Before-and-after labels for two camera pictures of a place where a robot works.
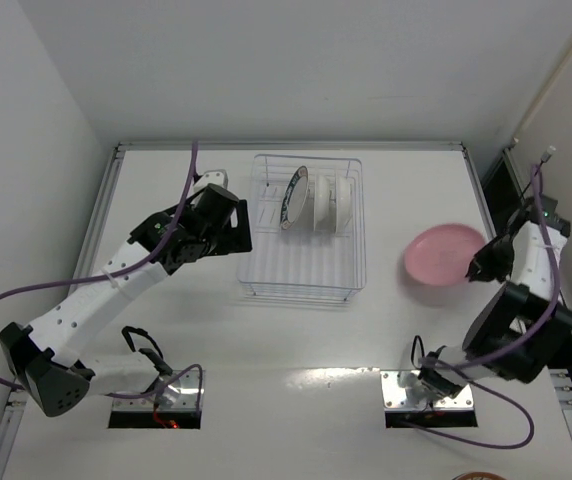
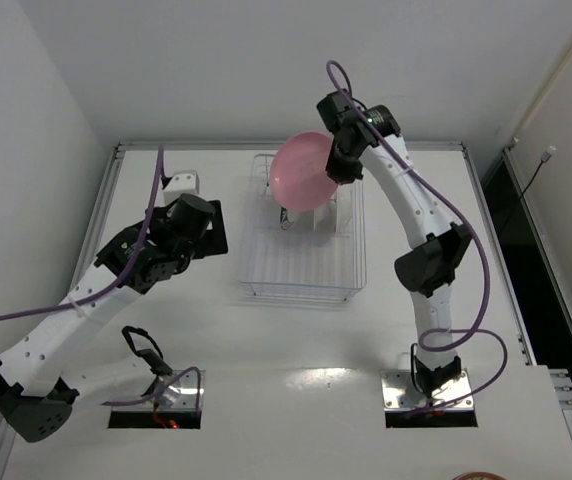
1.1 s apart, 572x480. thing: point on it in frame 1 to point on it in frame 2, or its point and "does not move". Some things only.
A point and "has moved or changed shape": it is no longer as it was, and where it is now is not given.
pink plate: x=441 y=255 has moved or changed shape
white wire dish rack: x=308 y=228 does not move
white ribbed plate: x=343 y=205 does not move
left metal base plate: x=182 y=395 does not move
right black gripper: x=492 y=258 to x=342 y=163
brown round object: x=479 y=476 does not move
